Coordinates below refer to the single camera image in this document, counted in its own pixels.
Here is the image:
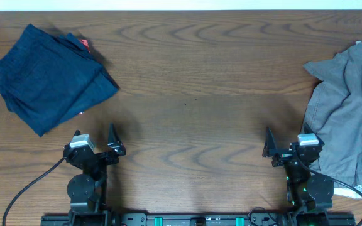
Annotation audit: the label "grey shorts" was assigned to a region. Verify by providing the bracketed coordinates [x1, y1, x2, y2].
[303, 41, 362, 192]

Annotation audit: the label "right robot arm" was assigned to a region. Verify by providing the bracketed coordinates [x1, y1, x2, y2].
[262, 124, 334, 225]

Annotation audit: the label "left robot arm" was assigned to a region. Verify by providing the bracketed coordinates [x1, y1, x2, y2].
[63, 124, 126, 226]

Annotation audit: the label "folded navy blue garment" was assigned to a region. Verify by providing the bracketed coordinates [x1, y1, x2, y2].
[0, 24, 119, 136]

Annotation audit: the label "red garment under navy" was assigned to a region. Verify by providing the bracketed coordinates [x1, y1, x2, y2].
[80, 39, 91, 52]

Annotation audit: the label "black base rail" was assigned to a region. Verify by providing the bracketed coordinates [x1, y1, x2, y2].
[40, 210, 356, 226]

